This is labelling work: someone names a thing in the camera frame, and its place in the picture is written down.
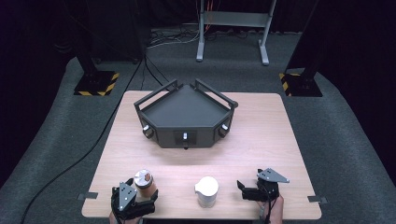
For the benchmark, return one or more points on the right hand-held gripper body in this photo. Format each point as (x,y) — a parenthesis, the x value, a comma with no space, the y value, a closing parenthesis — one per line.
(271,175)

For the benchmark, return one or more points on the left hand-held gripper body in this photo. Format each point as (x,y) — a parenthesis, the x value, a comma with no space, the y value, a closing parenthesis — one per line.
(126,196)

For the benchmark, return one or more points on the glass spice jar silver lid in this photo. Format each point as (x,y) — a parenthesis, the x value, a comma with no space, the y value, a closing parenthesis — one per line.
(144,180)

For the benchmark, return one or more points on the dark grey corner shelf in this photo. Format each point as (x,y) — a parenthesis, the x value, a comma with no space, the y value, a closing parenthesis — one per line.
(185,109)

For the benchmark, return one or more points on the person's left hand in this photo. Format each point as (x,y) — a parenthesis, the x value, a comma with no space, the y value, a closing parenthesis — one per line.
(130,221)

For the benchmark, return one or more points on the person's right hand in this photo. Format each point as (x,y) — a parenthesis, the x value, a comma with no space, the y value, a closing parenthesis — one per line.
(277,211)

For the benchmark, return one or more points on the grey tape piece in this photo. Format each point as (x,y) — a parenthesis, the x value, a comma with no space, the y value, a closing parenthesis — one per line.
(317,199)
(87,195)

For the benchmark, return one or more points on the black stand striped base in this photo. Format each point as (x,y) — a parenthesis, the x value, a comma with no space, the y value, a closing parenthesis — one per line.
(300,84)
(96,82)

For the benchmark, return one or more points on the grey metal stand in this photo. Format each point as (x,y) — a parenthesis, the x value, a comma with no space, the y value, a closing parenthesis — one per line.
(235,18)

